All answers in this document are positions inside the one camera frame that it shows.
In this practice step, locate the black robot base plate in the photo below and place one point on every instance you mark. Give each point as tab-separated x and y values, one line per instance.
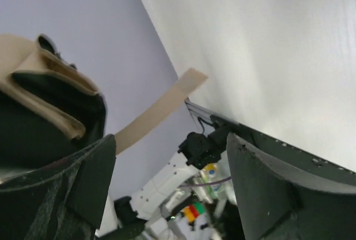
278	140

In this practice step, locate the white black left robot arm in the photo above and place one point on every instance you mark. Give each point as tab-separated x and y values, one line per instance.
191	175

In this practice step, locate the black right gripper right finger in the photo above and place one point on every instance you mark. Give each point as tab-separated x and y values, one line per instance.
285	193

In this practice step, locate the beige and black folding umbrella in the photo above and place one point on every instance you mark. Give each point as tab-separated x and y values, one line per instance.
49	110

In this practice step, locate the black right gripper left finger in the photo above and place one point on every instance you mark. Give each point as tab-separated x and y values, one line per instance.
63	200

